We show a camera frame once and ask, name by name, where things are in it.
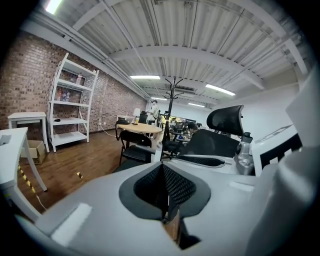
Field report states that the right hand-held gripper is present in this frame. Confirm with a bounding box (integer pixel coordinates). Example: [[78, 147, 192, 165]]
[[243, 63, 320, 256]]

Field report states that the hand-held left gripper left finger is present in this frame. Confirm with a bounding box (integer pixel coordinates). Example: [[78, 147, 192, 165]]
[[14, 161, 181, 256]]

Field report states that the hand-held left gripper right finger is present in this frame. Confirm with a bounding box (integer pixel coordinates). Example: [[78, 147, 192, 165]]
[[162, 159, 262, 256]]

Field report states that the black mesh office chair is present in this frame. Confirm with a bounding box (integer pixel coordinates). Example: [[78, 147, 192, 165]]
[[172, 104, 256, 176]]

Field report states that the black folding chair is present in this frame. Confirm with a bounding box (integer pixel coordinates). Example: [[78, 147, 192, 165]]
[[118, 129, 156, 166]]

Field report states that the cardboard box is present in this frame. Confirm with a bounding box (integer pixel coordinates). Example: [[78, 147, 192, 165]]
[[20, 139, 47, 165]]

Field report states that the round wooden table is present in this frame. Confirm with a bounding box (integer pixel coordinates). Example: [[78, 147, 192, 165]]
[[116, 122, 164, 141]]

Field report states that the white open shelf unit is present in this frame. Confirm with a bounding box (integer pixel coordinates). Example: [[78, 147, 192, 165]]
[[48, 52, 100, 153]]

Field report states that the white desk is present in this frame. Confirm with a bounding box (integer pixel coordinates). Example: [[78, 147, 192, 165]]
[[0, 126, 48, 222]]

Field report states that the black swivel chair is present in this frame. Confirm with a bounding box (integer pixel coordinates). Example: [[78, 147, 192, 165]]
[[138, 110, 149, 125]]

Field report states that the black coat rack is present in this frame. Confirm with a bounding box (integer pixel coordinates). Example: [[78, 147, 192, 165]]
[[159, 76, 186, 161]]

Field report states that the long ceiling light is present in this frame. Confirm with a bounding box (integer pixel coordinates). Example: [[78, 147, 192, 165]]
[[44, 0, 64, 15], [205, 83, 237, 97], [129, 75, 161, 81]]

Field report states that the small white side table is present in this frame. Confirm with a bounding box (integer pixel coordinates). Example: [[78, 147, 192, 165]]
[[7, 111, 50, 153]]

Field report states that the row of small bottles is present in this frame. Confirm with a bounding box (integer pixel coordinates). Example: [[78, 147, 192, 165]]
[[56, 89, 71, 103]]

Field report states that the white floor cable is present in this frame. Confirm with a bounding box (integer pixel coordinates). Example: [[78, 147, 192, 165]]
[[99, 121, 119, 138]]

